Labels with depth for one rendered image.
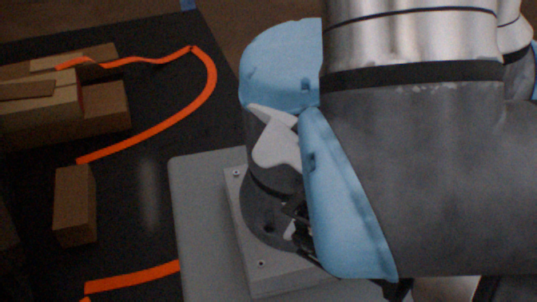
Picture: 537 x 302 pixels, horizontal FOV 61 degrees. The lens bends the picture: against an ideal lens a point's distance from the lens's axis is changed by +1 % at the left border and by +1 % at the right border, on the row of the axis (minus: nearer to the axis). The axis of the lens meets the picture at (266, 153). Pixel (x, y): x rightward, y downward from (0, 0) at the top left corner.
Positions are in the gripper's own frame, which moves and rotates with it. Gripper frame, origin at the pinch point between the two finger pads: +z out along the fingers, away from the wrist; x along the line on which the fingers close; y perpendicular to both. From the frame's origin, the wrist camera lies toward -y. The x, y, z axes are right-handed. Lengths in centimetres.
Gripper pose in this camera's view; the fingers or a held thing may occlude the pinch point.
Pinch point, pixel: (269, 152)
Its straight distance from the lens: 50.0
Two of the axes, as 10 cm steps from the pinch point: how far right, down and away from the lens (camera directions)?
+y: -6.4, 6.4, -4.3
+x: 2.5, 7.0, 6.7
